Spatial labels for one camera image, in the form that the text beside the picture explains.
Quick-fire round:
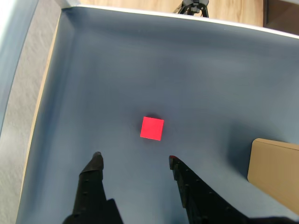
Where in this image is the white metal frame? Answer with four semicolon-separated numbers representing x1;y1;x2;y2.
0;0;39;138

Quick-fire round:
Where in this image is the red cube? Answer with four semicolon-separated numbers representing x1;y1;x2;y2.
139;116;164;141

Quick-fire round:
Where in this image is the black tripod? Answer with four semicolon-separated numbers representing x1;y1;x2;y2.
172;0;210;18

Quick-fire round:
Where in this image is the beige plastic box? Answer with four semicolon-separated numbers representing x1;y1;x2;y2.
247;138;299;215

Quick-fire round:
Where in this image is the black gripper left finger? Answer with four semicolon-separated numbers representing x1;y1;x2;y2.
62;151;123;224

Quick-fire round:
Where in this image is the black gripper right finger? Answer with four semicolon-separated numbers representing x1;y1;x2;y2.
168;154;252;224

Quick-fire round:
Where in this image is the dark brown cabinet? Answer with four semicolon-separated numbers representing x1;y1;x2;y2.
263;0;299;30

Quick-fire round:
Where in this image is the blue table mat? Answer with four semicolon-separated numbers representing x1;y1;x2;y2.
15;5;299;224

